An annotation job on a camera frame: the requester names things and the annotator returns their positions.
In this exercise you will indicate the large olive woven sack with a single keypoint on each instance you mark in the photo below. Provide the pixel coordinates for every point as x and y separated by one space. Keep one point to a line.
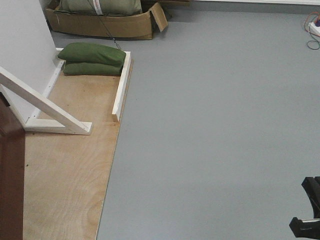
122 8

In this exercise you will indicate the white wooden edge rail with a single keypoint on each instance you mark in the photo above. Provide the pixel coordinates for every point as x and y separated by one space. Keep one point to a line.
121 93

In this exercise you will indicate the white wooden door frame brace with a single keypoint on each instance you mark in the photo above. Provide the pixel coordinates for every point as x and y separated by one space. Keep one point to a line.
61 122

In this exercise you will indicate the upper green sandbag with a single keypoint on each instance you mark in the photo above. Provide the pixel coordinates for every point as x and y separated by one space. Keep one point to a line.
79 52

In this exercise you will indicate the lower green sandbag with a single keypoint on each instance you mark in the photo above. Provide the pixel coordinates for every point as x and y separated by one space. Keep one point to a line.
91 69

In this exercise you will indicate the white power strip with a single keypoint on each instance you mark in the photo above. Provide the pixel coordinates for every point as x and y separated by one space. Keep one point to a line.
313 29

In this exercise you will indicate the brown wooden door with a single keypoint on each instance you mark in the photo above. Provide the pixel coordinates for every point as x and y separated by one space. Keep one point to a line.
12 173

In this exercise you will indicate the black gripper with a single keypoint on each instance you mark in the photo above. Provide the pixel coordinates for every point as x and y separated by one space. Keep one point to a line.
309 228

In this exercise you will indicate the plywood base board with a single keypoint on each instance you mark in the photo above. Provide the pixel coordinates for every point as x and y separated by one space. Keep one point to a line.
66 175

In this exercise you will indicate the green sandbag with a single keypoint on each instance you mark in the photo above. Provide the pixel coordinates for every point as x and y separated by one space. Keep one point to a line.
91 69
79 52

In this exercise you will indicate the open flat cardboard box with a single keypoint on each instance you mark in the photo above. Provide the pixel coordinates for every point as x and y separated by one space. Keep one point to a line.
138 27

